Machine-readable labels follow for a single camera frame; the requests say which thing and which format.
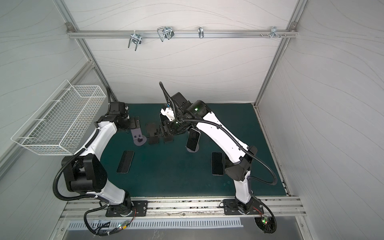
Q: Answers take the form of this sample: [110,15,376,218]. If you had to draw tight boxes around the purple round stand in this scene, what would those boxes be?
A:
[131,128,147,146]
[187,146,199,153]

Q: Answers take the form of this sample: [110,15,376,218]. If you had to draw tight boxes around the black folding phone stand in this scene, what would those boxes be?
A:
[146,123,160,145]

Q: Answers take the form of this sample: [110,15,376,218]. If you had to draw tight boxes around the white phone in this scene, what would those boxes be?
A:
[186,128,201,150]

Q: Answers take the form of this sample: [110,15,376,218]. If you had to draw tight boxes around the teal edged phone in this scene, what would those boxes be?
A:
[117,151,135,174]

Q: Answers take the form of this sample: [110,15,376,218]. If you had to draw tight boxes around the purple phone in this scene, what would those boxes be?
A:
[211,152,224,176]

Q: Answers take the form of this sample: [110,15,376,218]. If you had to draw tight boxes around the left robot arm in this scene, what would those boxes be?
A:
[53,102,137,237]

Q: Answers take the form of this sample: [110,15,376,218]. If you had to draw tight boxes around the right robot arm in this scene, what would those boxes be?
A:
[159,82,278,234]

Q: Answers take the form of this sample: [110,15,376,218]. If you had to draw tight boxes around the black back-left stand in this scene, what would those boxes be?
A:
[163,134,174,144]

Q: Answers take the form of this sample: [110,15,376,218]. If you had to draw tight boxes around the white wire basket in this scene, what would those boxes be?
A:
[11,80,106,156]

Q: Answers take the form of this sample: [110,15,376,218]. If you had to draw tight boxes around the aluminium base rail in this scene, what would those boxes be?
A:
[60,196,307,220]

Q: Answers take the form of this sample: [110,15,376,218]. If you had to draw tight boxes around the aluminium cross rail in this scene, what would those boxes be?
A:
[67,29,299,39]

